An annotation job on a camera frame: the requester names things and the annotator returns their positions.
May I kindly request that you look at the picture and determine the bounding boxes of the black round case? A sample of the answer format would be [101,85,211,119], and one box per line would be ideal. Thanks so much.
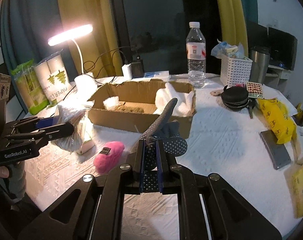
[221,86,249,110]

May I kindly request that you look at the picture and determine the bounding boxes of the green tissue pack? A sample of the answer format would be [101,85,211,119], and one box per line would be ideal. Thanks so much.
[11,59,49,115]

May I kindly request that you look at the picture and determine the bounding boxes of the clear water bottle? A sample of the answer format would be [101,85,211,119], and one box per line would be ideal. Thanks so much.
[186,22,206,88]

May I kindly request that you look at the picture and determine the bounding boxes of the white desk lamp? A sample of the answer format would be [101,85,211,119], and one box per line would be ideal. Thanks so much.
[47,24,97,98]

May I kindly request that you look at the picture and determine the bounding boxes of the black monitor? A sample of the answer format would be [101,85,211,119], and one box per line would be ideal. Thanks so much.
[246,21,298,70]

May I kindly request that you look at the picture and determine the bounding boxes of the pink plush toy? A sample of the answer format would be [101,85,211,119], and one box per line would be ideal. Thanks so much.
[93,141,125,174]

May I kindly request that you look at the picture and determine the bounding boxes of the colourful patterned card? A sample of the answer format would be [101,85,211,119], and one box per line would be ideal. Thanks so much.
[246,82,263,99]

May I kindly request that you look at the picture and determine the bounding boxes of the black lamp cable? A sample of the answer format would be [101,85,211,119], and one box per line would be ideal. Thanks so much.
[69,45,135,95]

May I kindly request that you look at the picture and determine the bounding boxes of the yellow tissue pack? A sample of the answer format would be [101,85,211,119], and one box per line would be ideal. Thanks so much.
[284,164,303,218]

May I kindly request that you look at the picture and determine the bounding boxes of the white plastic basket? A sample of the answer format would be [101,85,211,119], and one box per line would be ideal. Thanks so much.
[220,55,252,87]

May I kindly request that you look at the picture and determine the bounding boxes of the white fluffy ball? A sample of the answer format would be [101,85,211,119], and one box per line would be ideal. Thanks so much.
[103,96,120,111]

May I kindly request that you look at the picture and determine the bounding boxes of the paper cup package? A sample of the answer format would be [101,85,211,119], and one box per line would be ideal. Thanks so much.
[33,51,72,105]

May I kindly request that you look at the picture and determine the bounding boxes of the brown cardboard box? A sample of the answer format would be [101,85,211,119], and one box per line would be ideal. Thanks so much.
[88,78,197,139]

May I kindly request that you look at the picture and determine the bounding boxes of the person's left hand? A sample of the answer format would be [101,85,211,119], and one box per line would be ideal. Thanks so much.
[0,161,26,204]

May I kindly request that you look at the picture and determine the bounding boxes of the brown plush bear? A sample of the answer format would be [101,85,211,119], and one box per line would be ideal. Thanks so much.
[115,105,145,114]

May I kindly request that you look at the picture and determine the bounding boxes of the steel thermos cup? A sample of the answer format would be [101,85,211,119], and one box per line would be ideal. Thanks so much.
[249,46,270,84]

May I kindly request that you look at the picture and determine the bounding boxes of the grey smartphone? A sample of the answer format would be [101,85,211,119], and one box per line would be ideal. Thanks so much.
[260,130,291,170]

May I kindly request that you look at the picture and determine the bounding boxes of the grey dotted gloves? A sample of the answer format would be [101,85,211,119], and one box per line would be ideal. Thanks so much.
[140,98,187,193]

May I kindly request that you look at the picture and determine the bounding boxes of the white charger plug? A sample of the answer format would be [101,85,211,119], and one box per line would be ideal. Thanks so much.
[122,63,133,80]

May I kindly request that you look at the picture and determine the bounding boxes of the yellow printed bag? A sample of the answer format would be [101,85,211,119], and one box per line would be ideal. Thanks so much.
[257,98,296,144]

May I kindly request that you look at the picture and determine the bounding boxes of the black power adapter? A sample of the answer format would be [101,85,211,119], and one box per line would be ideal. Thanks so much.
[131,55,145,78]

